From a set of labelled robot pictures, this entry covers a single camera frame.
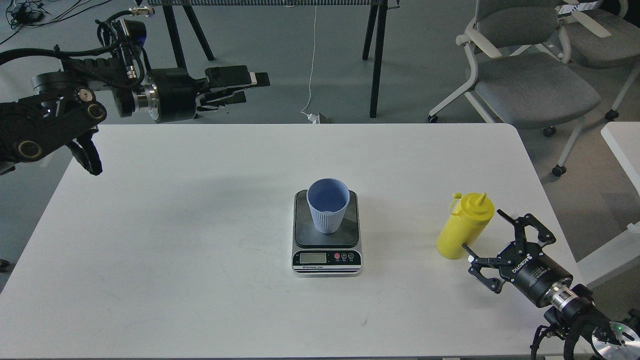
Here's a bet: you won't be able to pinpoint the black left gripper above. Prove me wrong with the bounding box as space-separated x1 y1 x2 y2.
147 64 271 124

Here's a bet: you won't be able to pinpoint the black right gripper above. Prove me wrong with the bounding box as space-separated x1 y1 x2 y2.
460 209 575 309

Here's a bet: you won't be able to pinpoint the yellow squeeze bottle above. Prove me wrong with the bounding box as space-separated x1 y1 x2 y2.
436 193 495 260

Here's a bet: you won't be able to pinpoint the blue ribbed plastic cup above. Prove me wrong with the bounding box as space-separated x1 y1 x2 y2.
306 178 351 234

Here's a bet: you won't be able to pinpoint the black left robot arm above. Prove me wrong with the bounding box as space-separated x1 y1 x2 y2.
0 6 270 176

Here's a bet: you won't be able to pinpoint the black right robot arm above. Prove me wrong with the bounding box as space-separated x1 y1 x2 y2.
461 210 640 360

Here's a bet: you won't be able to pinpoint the digital kitchen scale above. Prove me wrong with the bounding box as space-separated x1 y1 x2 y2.
291 190 363 277

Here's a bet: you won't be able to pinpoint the white power adapter on floor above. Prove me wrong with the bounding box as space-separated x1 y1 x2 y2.
306 112 330 125

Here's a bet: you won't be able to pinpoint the black legged background table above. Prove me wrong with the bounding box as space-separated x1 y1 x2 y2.
144 0 391 119

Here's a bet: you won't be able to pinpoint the grey office chair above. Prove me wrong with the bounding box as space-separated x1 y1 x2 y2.
557 0 640 121
427 0 601 177

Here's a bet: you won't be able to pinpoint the white hanging cable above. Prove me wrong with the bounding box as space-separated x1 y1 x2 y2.
300 5 319 119

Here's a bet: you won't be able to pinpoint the black cables on floor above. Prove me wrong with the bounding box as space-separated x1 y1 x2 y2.
0 0 114 45

